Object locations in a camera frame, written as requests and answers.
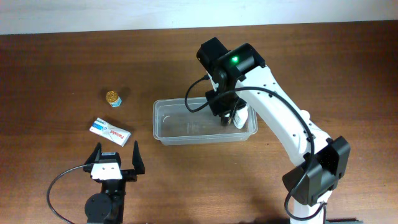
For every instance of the clear plastic container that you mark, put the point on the clear plastic container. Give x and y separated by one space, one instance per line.
173 124

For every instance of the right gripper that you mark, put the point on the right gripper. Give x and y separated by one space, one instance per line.
224 106

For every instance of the small gold-lidded jar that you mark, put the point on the small gold-lidded jar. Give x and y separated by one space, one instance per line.
113 98

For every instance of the white Panadol box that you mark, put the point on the white Panadol box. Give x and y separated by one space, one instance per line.
110 132

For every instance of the white clear-capped bottle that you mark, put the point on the white clear-capped bottle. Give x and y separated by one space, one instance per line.
240 117

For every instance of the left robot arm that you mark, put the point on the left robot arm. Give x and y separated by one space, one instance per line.
107 206

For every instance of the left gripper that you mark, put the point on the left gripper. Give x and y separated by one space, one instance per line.
129 174

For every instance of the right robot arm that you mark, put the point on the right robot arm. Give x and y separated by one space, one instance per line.
241 78

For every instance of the black bottle white cap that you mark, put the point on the black bottle white cap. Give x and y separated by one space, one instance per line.
226 119

